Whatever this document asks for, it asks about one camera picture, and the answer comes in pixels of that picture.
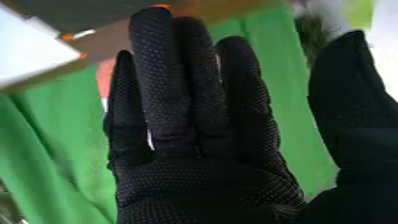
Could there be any white sheet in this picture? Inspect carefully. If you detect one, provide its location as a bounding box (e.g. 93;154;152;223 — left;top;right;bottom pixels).
0;5;86;88

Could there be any person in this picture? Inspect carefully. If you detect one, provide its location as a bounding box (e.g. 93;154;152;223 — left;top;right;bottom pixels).
97;58;157;151

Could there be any dark mat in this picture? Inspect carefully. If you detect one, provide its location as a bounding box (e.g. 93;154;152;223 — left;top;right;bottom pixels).
10;0;164;35

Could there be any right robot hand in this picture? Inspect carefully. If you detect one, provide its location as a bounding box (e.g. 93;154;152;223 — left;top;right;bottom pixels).
102;6;398;224

